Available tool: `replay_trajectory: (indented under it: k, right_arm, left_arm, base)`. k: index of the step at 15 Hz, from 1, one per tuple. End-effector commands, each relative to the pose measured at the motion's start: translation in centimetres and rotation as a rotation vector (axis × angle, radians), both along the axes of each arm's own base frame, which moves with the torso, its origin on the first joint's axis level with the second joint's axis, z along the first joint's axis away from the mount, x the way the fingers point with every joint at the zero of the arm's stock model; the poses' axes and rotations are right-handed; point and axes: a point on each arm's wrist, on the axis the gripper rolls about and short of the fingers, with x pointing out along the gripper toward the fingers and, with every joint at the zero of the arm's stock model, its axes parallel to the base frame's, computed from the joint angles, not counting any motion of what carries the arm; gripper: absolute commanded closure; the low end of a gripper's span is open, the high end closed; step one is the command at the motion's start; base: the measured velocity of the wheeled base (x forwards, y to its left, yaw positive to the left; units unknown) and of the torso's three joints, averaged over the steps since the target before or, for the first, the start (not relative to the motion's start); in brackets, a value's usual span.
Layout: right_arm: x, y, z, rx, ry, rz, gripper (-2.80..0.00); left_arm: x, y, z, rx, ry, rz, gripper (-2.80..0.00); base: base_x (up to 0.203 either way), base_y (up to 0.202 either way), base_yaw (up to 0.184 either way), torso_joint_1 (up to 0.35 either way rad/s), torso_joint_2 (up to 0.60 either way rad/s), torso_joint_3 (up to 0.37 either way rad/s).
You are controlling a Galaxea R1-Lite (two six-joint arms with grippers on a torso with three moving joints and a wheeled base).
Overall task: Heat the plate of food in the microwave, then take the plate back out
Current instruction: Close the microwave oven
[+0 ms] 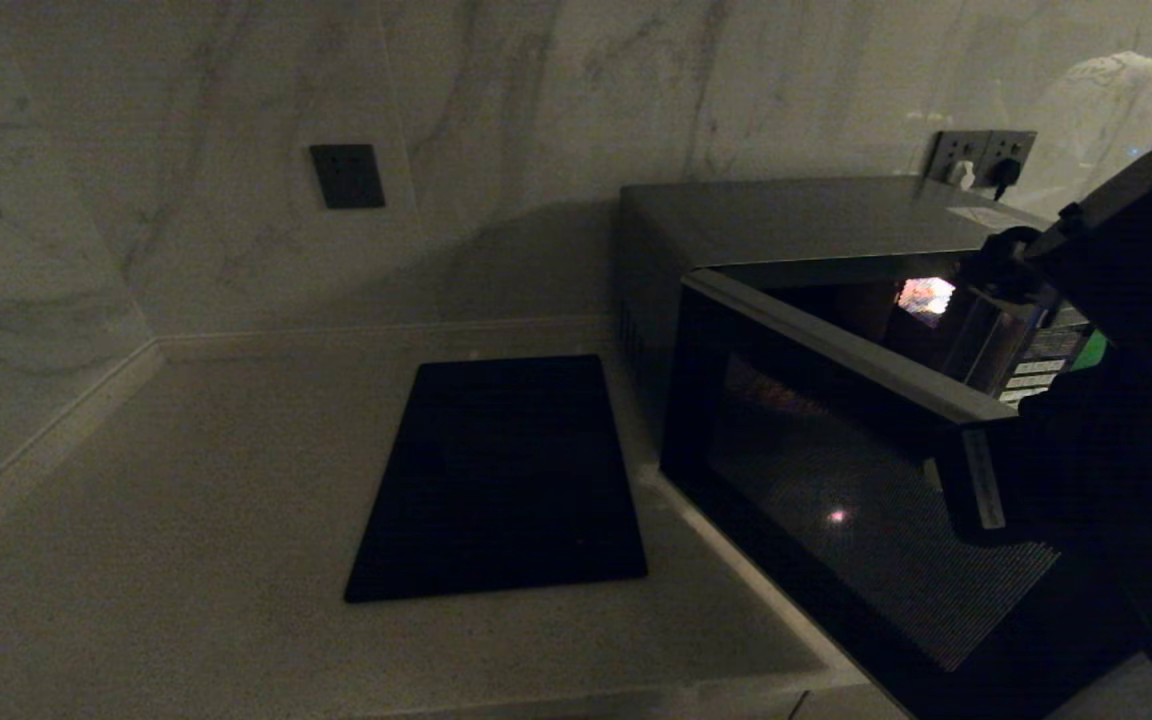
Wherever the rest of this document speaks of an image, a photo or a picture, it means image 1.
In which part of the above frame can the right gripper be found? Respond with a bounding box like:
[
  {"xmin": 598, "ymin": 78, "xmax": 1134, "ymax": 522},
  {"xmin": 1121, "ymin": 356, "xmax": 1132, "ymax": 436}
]
[{"xmin": 936, "ymin": 405, "xmax": 1072, "ymax": 549}]

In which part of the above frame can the black glass microwave door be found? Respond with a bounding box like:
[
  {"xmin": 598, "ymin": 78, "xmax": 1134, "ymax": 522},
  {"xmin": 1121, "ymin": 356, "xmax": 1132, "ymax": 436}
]
[{"xmin": 659, "ymin": 267, "xmax": 1152, "ymax": 720}]

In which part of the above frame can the black microwave oven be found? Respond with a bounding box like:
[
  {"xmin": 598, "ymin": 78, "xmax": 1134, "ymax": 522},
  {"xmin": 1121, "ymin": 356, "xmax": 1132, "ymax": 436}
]
[{"xmin": 618, "ymin": 176, "xmax": 1109, "ymax": 471}]

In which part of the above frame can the black rectangular cooktop panel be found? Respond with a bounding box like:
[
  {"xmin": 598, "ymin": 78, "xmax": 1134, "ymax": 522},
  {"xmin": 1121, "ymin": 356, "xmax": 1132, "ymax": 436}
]
[{"xmin": 343, "ymin": 354, "xmax": 649, "ymax": 604}]

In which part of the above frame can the grey double wall outlet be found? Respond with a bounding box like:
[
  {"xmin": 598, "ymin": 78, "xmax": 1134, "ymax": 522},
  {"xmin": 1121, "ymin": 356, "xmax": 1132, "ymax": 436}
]
[{"xmin": 924, "ymin": 129, "xmax": 1038, "ymax": 190}]

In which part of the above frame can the square black wall socket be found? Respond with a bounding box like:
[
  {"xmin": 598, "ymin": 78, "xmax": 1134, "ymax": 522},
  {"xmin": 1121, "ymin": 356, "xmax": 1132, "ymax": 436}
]
[{"xmin": 310, "ymin": 144, "xmax": 386, "ymax": 210}]

